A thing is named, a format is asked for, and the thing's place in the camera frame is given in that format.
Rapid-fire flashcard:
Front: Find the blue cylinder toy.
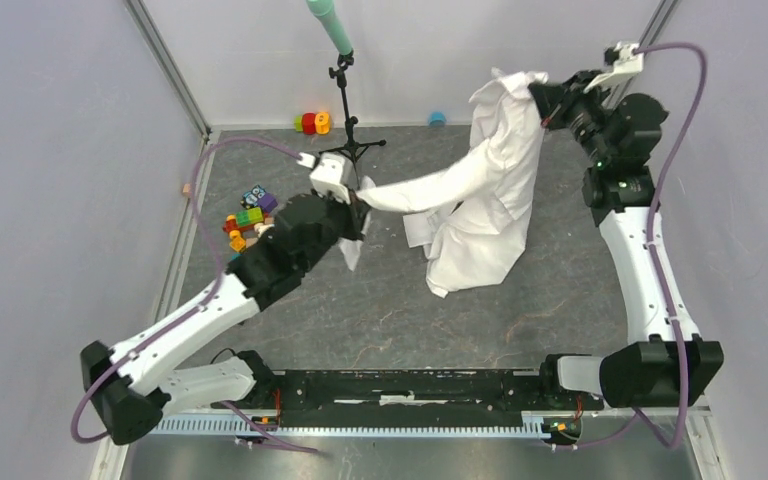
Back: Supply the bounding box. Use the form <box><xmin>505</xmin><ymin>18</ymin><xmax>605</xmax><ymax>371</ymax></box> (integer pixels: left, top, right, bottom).
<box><xmin>427</xmin><ymin>111</ymin><xmax>447</xmax><ymax>127</ymax></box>

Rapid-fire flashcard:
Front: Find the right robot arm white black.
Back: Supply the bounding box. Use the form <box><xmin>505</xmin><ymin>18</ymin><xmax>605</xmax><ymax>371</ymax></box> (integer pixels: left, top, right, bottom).
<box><xmin>528</xmin><ymin>70</ymin><xmax>724</xmax><ymax>408</ymax></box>

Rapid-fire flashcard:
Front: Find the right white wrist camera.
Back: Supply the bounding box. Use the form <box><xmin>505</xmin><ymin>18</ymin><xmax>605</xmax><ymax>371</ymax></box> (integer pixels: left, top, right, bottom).
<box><xmin>584</xmin><ymin>42</ymin><xmax>644</xmax><ymax>93</ymax></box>

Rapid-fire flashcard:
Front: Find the yellow lego brick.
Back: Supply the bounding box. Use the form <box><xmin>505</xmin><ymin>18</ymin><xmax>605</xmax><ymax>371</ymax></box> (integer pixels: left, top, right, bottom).
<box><xmin>229</xmin><ymin>230</ymin><xmax>247</xmax><ymax>253</ymax></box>

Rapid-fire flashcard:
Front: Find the purple toy block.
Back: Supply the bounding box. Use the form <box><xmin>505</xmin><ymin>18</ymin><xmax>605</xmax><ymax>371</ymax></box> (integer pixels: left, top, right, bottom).
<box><xmin>258</xmin><ymin>193</ymin><xmax>278</xmax><ymax>215</ymax></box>

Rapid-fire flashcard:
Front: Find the white button shirt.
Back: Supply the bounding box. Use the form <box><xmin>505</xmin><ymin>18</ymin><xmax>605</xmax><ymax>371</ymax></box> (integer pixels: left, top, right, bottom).
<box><xmin>358</xmin><ymin>69</ymin><xmax>548</xmax><ymax>298</ymax></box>

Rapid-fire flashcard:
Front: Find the orange toy block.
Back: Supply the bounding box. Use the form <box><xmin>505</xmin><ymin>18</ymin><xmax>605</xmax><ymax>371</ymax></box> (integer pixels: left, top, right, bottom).
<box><xmin>314</xmin><ymin>111</ymin><xmax>332</xmax><ymax>135</ymax></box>

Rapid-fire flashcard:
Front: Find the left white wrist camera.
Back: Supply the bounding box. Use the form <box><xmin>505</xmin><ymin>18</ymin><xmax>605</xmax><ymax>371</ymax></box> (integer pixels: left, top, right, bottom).
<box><xmin>296</xmin><ymin>152</ymin><xmax>354</xmax><ymax>205</ymax></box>

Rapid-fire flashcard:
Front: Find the red toy block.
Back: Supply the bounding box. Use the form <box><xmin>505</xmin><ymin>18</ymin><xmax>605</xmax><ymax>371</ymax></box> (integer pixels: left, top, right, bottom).
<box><xmin>302</xmin><ymin>113</ymin><xmax>317</xmax><ymax>135</ymax></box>

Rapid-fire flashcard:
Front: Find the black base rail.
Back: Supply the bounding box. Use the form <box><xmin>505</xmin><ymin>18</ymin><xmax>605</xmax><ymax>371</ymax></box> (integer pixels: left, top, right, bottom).
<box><xmin>233</xmin><ymin>369</ymin><xmax>604</xmax><ymax>428</ymax></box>

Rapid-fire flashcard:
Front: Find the red toy piece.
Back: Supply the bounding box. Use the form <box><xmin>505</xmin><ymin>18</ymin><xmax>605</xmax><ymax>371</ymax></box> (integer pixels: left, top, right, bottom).
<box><xmin>222</xmin><ymin>215</ymin><xmax>239</xmax><ymax>235</ymax></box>

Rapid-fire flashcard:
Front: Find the black tripod stand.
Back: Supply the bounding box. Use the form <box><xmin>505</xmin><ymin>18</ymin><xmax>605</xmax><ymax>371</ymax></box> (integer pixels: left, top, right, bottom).
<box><xmin>319</xmin><ymin>51</ymin><xmax>387</xmax><ymax>186</ymax></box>

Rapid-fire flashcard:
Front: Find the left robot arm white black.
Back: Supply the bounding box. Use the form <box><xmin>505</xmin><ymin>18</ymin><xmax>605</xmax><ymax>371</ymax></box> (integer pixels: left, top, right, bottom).
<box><xmin>71</xmin><ymin>193</ymin><xmax>371</xmax><ymax>445</ymax></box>

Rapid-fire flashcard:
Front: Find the green lego brick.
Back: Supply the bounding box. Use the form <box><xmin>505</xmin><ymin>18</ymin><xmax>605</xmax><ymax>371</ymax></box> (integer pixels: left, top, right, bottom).
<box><xmin>235</xmin><ymin>207</ymin><xmax>265</xmax><ymax>229</ymax></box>

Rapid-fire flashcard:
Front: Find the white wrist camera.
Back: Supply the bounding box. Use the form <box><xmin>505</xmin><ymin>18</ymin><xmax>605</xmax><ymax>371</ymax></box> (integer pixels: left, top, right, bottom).
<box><xmin>296</xmin><ymin>152</ymin><xmax>354</xmax><ymax>205</ymax></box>
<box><xmin>584</xmin><ymin>42</ymin><xmax>644</xmax><ymax>93</ymax></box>

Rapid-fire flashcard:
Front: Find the blue owl picture block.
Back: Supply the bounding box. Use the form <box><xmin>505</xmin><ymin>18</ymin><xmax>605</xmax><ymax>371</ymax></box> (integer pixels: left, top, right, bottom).
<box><xmin>240</xmin><ymin>185</ymin><xmax>267</xmax><ymax>209</ymax></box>

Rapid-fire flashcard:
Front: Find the teal foam pole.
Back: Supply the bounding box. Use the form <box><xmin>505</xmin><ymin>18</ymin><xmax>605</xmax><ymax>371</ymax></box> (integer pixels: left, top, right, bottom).
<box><xmin>305</xmin><ymin>0</ymin><xmax>353</xmax><ymax>56</ymax></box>

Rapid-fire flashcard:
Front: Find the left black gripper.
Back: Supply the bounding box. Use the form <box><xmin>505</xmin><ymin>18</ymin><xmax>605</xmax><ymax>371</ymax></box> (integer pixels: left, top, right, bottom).
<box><xmin>300</xmin><ymin>184</ymin><xmax>374</xmax><ymax>274</ymax></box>

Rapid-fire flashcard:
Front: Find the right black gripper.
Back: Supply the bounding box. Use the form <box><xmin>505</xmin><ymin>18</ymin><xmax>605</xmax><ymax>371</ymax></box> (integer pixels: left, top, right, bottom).
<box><xmin>532</xmin><ymin>69</ymin><xmax>616</xmax><ymax>167</ymax></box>

